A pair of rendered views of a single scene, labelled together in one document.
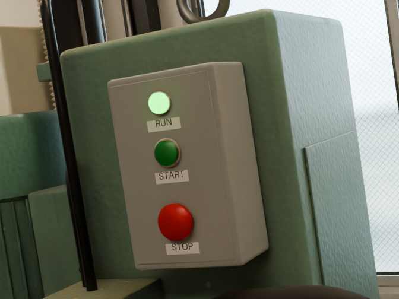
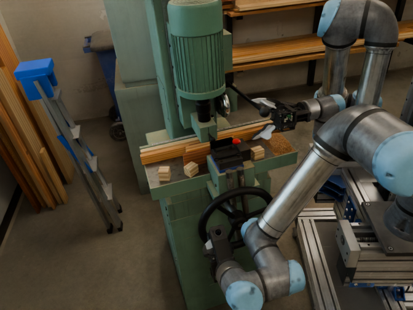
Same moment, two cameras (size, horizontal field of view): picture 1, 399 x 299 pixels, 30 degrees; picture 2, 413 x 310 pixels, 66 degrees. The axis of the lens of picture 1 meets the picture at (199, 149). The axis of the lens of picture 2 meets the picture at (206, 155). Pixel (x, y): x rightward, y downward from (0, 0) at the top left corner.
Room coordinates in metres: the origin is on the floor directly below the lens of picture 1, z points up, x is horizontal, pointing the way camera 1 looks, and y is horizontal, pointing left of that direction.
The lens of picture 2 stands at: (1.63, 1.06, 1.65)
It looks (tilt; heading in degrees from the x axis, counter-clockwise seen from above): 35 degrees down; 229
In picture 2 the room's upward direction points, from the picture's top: 5 degrees counter-clockwise
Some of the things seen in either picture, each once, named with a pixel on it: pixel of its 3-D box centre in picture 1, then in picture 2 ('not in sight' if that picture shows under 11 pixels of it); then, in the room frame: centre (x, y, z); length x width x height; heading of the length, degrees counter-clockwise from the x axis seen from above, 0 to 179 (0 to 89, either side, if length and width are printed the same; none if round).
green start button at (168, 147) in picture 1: (165, 153); not in sight; (0.59, 0.03, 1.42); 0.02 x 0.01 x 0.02; 63
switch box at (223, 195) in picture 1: (188, 166); not in sight; (0.62, 0.01, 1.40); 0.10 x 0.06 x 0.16; 63
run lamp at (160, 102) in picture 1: (158, 102); not in sight; (0.59, 0.03, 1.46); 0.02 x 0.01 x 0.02; 63
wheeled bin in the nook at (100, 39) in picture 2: not in sight; (131, 83); (0.17, -1.60, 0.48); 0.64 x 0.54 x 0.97; 151
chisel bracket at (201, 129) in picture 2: not in sight; (204, 127); (0.88, 0.22, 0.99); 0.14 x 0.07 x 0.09; 63
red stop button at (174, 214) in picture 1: (175, 222); not in sight; (0.59, 0.03, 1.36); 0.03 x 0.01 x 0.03; 63
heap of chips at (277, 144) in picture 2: not in sight; (277, 140); (0.68, 0.44, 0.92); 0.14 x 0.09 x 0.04; 63
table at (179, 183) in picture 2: not in sight; (223, 166); (0.91, 0.34, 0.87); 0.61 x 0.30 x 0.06; 153
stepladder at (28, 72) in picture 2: not in sight; (79, 156); (1.13, -0.66, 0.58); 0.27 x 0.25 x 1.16; 150
